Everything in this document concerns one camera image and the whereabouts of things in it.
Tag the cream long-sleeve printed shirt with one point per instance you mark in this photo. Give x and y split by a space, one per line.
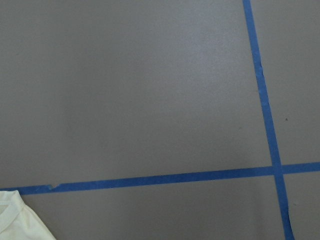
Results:
18 221

